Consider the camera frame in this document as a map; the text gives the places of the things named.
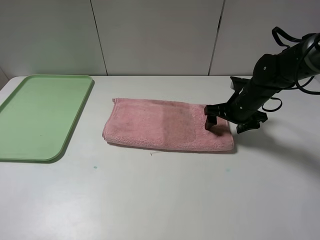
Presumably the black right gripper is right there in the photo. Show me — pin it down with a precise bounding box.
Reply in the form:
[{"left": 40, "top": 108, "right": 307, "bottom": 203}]
[{"left": 204, "top": 79, "right": 275, "bottom": 134}]

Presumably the pink terry towel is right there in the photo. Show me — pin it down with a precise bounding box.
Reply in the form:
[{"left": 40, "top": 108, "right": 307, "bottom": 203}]
[{"left": 102, "top": 98, "right": 234, "bottom": 152}]

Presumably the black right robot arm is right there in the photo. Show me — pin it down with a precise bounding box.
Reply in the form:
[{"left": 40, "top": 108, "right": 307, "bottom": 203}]
[{"left": 204, "top": 27, "right": 320, "bottom": 134}]

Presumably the green plastic tray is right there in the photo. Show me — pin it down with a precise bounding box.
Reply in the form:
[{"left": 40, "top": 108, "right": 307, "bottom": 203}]
[{"left": 0, "top": 74, "right": 95, "bottom": 163}]

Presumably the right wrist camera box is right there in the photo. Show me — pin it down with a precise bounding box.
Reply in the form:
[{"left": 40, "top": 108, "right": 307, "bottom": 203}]
[{"left": 230, "top": 76, "right": 250, "bottom": 92}]

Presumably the black right camera cable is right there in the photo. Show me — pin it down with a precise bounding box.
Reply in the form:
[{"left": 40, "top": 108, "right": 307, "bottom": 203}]
[{"left": 261, "top": 26, "right": 320, "bottom": 113}]

